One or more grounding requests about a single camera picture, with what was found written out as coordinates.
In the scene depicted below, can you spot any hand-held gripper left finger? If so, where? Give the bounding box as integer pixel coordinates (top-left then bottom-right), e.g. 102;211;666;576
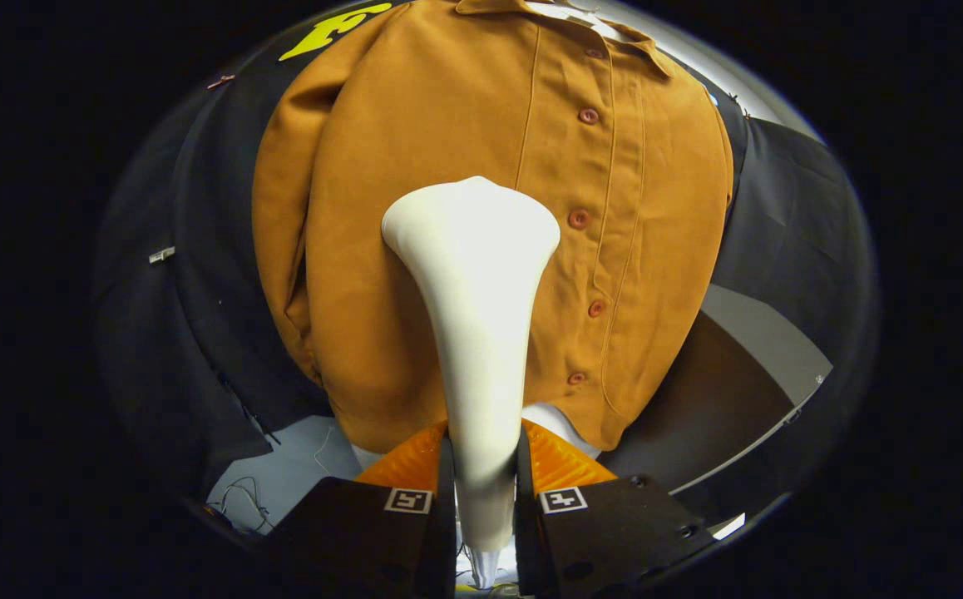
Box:
261;420;457;599

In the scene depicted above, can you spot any white garment steamer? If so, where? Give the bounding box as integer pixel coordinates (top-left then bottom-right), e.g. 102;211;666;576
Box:
380;176;562;592

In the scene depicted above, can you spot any brown button-up shirt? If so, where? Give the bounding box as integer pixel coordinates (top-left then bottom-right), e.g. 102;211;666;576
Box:
251;0;736;454

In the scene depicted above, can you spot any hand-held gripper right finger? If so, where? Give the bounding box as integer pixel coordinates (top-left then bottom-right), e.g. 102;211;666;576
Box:
515;418;719;599

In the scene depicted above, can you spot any grey cabinet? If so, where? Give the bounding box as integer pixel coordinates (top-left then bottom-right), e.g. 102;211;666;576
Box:
602;283;834;500

